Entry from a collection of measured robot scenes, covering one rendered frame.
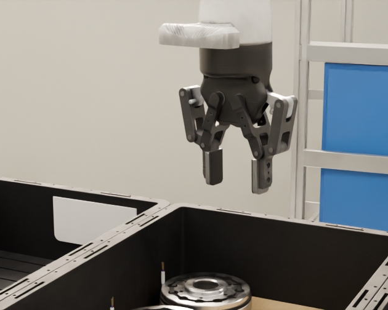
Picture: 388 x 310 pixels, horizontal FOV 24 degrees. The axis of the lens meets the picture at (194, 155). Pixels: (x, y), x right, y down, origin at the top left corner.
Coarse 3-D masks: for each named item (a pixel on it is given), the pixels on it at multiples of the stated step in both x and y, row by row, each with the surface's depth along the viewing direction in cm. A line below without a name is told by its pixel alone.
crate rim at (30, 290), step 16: (176, 208) 108; (192, 208) 109; (208, 208) 108; (144, 224) 103; (288, 224) 103; (304, 224) 102; (320, 224) 102; (112, 240) 97; (128, 240) 98; (80, 256) 92; (96, 256) 92; (64, 272) 87; (384, 272) 87; (32, 288) 84; (48, 288) 85; (368, 288) 84; (0, 304) 80; (16, 304) 81; (352, 304) 80
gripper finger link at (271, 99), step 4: (268, 92) 90; (272, 92) 90; (268, 96) 90; (272, 96) 89; (276, 96) 89; (280, 96) 90; (268, 100) 90; (272, 100) 90; (288, 100) 89; (292, 100) 89; (272, 104) 90; (288, 104) 88; (292, 104) 89; (272, 108) 90; (288, 108) 89; (292, 108) 89; (272, 112) 89; (288, 112) 89; (288, 116) 89
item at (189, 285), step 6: (204, 276) 104; (186, 282) 102; (192, 282) 102; (198, 282) 103; (204, 282) 103; (210, 282) 103; (216, 282) 102; (222, 282) 102; (186, 288) 100; (192, 288) 100; (198, 288) 100; (216, 288) 100; (222, 288) 100; (192, 294) 100; (198, 294) 99; (204, 294) 99; (210, 294) 99; (216, 294) 99
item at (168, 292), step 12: (180, 276) 105; (192, 276) 106; (216, 276) 105; (228, 276) 105; (168, 288) 101; (180, 288) 101; (228, 288) 101; (240, 288) 102; (168, 300) 99; (180, 300) 98; (192, 300) 98; (204, 300) 98; (216, 300) 99; (228, 300) 98; (240, 300) 98
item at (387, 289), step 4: (384, 284) 85; (384, 288) 84; (380, 292) 83; (384, 292) 83; (376, 296) 82; (380, 296) 82; (384, 296) 82; (372, 300) 81; (376, 300) 81; (380, 300) 81; (384, 300) 81; (368, 304) 80; (372, 304) 80; (376, 304) 80; (380, 304) 83; (384, 304) 80; (368, 308) 79; (372, 308) 79; (376, 308) 82; (380, 308) 79; (384, 308) 80
